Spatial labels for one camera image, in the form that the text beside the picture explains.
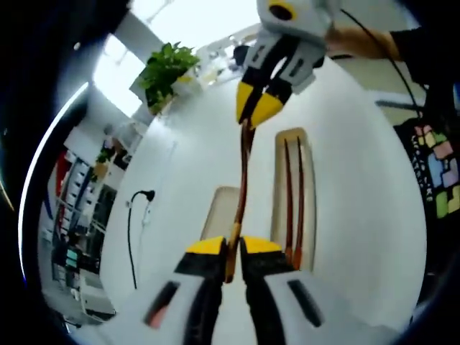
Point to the beige cutlery case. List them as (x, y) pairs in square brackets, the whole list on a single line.
[(311, 201)]

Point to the cardboard box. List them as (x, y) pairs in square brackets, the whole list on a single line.
[(100, 171)]

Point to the green potted plant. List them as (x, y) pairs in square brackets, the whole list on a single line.
[(165, 72)]

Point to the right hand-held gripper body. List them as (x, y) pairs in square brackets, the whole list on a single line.
[(305, 21)]

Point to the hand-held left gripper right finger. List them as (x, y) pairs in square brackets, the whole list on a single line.
[(273, 287)]

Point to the white plant pot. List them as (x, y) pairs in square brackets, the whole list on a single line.
[(179, 90)]

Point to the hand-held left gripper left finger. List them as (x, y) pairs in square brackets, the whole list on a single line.
[(187, 287)]

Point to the brown chopstick utensil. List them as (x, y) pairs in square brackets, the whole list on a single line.
[(301, 201), (288, 201)]

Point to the storage shelving with boxes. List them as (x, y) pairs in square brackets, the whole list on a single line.
[(72, 223)]

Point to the brown wooden spoon utensil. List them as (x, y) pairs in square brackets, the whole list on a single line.
[(245, 172)]

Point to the beige cutlery case lid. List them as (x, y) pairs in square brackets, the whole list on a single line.
[(221, 212)]

